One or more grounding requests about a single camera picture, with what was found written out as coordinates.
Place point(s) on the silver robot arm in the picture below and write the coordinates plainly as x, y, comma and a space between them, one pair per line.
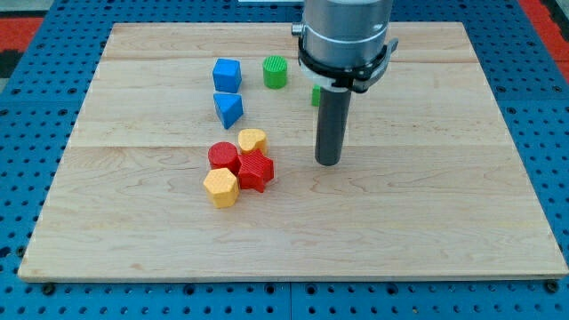
343, 33

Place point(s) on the wooden board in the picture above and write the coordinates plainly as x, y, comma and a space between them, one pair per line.
429, 187

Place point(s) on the red star block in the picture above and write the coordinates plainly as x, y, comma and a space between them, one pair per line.
255, 171

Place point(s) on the yellow heart block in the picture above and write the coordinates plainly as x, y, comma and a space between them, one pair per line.
252, 139

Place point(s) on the red cylinder block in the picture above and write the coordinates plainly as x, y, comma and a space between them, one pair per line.
224, 155

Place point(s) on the yellow hexagon block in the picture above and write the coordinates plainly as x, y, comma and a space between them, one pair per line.
221, 187

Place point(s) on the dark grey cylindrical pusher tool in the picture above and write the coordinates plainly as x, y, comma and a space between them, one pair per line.
331, 126

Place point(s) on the green block behind tool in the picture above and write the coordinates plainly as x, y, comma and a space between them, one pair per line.
315, 95

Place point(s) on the blue triangular prism block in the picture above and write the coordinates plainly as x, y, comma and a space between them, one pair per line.
229, 108

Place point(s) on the green cylinder block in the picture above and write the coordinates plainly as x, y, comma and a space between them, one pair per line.
275, 72

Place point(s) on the blue cube block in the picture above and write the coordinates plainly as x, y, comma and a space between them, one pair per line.
226, 75

